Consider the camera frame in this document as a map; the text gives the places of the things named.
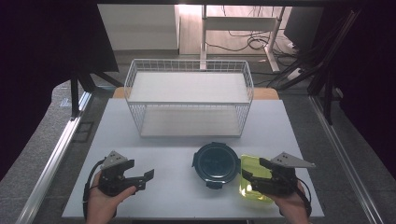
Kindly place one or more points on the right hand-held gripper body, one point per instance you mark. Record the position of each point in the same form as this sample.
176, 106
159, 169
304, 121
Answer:
283, 180

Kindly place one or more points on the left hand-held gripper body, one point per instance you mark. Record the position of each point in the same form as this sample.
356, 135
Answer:
111, 182

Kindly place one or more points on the clear container with green lid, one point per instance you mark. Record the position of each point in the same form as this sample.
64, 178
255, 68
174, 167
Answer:
252, 165

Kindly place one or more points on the dark round lid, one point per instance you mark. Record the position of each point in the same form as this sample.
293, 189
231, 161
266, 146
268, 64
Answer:
216, 163

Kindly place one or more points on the person's left hand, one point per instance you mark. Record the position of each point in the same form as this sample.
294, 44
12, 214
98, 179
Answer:
101, 207

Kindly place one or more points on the person's right hand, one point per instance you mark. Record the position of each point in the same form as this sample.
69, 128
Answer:
294, 208

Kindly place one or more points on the wooden table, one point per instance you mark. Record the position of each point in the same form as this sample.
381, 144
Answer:
264, 93

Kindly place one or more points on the black tripod stand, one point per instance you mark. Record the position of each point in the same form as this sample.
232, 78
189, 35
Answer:
74, 93

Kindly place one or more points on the black metal stand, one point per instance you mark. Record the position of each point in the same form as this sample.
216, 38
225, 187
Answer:
327, 90

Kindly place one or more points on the black curtain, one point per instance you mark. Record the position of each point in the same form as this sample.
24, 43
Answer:
37, 62
373, 77

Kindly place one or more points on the white cabinet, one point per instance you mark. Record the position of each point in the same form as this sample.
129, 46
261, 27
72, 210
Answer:
140, 26

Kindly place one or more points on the aluminium rail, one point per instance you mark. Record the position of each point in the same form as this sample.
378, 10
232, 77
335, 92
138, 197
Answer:
345, 161
49, 169

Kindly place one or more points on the white desk frame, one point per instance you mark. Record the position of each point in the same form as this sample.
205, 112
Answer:
239, 23

